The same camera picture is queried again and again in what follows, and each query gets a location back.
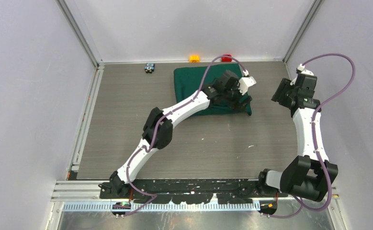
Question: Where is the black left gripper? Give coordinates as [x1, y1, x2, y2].
[222, 79, 251, 113]

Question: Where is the green surgical drape cloth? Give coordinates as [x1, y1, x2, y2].
[173, 63, 243, 116]

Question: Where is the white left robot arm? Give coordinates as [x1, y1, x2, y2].
[99, 70, 257, 198]

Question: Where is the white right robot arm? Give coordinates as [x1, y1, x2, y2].
[256, 70, 338, 202]

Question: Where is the red toy block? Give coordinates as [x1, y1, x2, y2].
[221, 54, 233, 62]

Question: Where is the yellow toy block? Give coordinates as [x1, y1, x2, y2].
[189, 55, 200, 63]

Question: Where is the blue owl toy block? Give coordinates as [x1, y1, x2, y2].
[145, 63, 155, 73]

